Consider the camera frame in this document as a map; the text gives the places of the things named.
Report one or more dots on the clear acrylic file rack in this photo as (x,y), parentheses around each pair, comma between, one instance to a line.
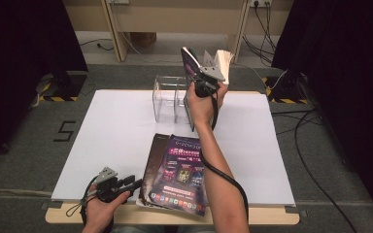
(165,103)

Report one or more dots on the black magazine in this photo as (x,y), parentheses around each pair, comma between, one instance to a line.
(153,161)

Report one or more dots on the light wooden table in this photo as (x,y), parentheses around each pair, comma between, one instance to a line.
(64,215)

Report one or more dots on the black curtain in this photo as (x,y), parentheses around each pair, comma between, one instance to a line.
(13,64)
(353,81)

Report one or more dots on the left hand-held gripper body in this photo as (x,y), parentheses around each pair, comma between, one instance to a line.
(108,189)

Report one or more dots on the grey tape strip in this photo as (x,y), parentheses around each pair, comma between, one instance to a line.
(53,205)
(299,213)

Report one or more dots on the person's left hand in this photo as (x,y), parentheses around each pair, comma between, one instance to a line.
(102,210)

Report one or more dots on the beige wooden desk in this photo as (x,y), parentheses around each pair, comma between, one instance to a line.
(162,19)

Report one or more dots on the white magazine with colourful pictures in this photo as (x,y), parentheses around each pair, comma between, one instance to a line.
(223,64)

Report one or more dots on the white wall socket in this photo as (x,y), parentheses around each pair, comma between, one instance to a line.
(260,2)

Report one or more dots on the person's right hand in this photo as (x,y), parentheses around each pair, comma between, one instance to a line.
(202,106)

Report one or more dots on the black stand base striped tape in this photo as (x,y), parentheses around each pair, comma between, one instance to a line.
(68,87)
(288,89)

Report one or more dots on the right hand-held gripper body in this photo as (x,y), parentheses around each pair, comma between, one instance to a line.
(207,84)

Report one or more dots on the brown cardboard box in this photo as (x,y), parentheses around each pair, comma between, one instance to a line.
(144,39)

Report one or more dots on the person's lap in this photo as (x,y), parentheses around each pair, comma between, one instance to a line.
(149,229)

